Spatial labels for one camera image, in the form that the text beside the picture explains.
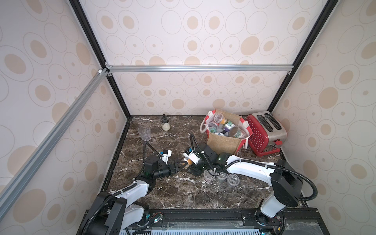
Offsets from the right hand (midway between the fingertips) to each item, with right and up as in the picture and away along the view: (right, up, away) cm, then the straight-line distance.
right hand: (194, 164), depth 83 cm
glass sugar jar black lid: (-20, +23, +26) cm, 40 cm away
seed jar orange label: (-2, +3, -6) cm, 7 cm away
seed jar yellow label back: (+16, +27, +9) cm, 33 cm away
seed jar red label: (+17, -6, 0) cm, 18 cm away
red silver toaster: (+44, +16, +2) cm, 47 cm away
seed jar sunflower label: (+24, +18, +1) cm, 30 cm away
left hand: (-4, 0, -5) cm, 6 cm away
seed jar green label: (+12, +21, +9) cm, 26 cm away
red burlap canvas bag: (+20, +18, +7) cm, 28 cm away
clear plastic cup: (-36, +18, +24) cm, 47 cm away
